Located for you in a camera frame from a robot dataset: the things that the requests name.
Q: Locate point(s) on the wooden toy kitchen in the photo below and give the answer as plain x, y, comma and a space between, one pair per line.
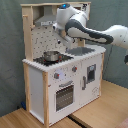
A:
40, 84

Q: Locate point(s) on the grey cupboard door handle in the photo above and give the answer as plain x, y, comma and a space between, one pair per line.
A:
84, 83

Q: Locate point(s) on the toy microwave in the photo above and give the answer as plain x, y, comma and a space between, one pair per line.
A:
82, 7

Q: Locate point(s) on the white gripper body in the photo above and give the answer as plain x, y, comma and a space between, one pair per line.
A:
67, 41

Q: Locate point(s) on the silver toy pot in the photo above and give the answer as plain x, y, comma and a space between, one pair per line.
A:
51, 55

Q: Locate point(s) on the grey toy sink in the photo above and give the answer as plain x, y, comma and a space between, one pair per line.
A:
79, 51

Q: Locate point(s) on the red oven knob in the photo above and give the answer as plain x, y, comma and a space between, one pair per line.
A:
56, 76
74, 69

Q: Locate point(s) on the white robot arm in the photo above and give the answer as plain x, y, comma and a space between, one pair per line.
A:
71, 23

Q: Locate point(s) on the red right oven knob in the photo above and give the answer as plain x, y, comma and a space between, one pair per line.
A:
74, 69

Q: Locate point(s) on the toy oven door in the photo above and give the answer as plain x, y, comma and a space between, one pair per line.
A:
65, 96

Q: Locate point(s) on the grey toy ice dispenser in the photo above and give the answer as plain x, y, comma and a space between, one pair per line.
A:
91, 73

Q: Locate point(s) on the red left oven knob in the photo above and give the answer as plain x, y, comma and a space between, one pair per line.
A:
56, 76

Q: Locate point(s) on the black toy stovetop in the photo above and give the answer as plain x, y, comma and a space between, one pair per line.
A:
62, 58

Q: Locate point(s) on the grey range hood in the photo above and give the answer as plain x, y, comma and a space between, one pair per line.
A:
47, 17

